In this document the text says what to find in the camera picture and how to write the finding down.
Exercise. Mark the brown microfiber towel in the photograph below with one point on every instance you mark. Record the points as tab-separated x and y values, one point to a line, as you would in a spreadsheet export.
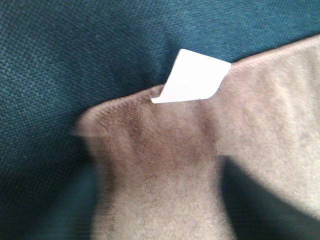
241	165

